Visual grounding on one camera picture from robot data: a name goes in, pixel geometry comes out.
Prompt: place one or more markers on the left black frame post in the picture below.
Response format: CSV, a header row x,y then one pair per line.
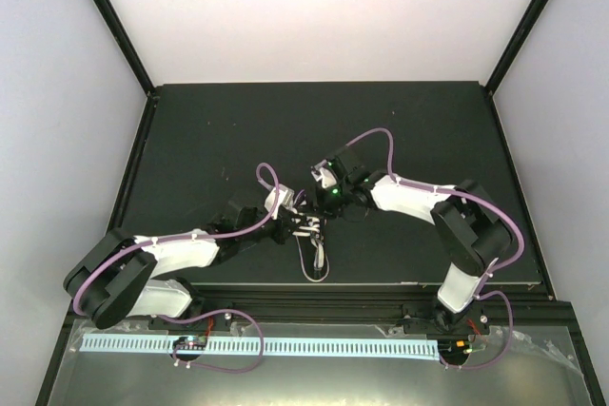
x,y
122,40

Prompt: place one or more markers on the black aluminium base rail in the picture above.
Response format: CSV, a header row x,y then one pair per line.
x,y
413,309

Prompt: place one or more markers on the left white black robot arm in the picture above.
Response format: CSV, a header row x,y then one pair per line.
x,y
127,275

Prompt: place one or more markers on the right black frame post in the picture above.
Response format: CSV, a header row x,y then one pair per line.
x,y
518,38

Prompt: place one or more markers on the left small circuit board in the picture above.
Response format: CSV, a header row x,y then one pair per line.
x,y
189,343

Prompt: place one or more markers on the right small circuit board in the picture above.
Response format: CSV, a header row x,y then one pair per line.
x,y
465,346

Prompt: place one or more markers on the small circuit board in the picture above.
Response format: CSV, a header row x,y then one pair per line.
x,y
189,343
465,346

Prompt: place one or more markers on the white shoelace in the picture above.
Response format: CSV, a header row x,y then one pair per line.
x,y
312,229

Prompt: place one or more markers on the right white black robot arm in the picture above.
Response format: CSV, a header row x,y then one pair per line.
x,y
478,238

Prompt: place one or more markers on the black frame post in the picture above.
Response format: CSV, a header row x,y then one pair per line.
x,y
122,40
518,38

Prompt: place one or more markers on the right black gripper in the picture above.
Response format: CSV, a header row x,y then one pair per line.
x,y
321,208

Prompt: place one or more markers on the black white sneaker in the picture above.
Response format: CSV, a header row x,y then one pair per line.
x,y
308,253

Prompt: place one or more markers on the light blue slotted cable duct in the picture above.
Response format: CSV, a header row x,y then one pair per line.
x,y
269,347

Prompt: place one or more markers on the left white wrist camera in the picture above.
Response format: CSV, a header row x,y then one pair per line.
x,y
278,197

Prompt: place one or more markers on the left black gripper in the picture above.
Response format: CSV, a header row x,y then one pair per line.
x,y
285,224

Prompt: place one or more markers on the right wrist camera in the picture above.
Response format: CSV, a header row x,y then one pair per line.
x,y
342,166

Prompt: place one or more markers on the black table mat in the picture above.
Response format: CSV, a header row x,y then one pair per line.
x,y
205,142

